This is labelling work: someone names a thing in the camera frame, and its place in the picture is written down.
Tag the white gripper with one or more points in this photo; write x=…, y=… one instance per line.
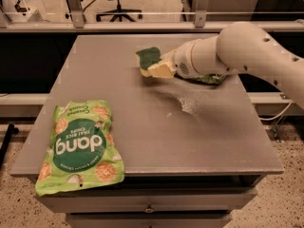
x=182, y=62

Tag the green and yellow sponge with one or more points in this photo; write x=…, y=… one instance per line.
x=147, y=58

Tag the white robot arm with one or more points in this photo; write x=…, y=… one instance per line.
x=241, y=47

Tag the green jalapeno kettle chip bag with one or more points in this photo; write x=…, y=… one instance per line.
x=210, y=79

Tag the green dang rice chips bag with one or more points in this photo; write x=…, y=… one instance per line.
x=82, y=153

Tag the grey drawer cabinet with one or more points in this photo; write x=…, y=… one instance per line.
x=195, y=152

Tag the metal drawer knob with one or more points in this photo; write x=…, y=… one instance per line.
x=149, y=209

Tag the black pole on floor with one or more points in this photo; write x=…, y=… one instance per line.
x=12, y=129

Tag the grey metal frame rail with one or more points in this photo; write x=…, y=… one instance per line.
x=156, y=15

